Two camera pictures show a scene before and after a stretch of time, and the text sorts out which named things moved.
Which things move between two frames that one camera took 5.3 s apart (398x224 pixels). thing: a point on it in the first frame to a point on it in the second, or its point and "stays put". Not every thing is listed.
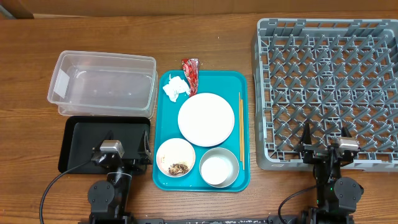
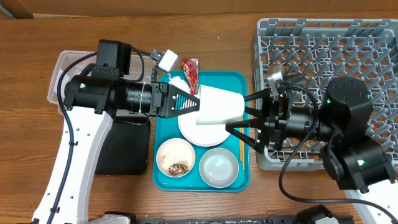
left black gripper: x=139 y=164 to x=163 y=104
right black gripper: x=314 y=152 to x=268 y=118
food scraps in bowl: x=177 y=169 stays put
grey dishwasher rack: x=329 y=74 stays put
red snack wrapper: x=190 y=66 stays put
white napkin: x=176 y=86 stays put
